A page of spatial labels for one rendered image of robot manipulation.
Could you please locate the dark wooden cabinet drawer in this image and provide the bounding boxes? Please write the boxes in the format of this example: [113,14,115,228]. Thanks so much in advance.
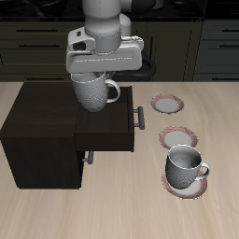
[74,85,135,153]

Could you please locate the dark wooden cabinet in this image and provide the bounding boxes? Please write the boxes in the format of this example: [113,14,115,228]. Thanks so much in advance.
[0,81,86,190]

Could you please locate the dark kitchen cupboards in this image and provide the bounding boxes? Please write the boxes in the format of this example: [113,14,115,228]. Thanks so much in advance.
[0,0,239,83]

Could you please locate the white red-rimmed plate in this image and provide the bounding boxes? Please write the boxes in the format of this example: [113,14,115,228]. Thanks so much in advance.
[158,125,199,150]
[161,170,209,201]
[149,93,186,115]

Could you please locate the white textured porcelain mug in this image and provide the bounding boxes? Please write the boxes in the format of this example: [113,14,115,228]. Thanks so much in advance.
[164,143,211,190]
[70,71,121,113]

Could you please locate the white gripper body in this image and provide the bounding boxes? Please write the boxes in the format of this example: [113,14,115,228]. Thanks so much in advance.
[64,35,145,75]

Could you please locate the grey drawer handle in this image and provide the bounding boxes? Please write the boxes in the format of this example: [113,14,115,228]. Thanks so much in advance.
[133,105,147,131]
[81,150,95,165]

